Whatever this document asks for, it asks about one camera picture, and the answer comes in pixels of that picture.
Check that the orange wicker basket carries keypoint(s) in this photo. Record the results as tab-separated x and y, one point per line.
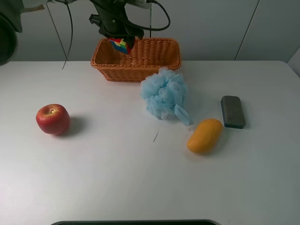
146	58

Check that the yellow mango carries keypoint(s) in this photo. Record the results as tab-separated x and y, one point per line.
205	136

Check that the multicoloured puzzle cube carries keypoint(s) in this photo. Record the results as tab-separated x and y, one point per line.
121	45

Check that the blue mesh bath loofah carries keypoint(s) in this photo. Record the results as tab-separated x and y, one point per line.
164	93

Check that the dark robot arm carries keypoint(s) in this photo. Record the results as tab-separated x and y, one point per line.
50	30

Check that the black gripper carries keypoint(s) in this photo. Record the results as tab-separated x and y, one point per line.
111	27

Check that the red apple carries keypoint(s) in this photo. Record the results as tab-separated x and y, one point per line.
53	119

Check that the grey whiteboard eraser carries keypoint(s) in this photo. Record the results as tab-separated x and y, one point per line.
233	115

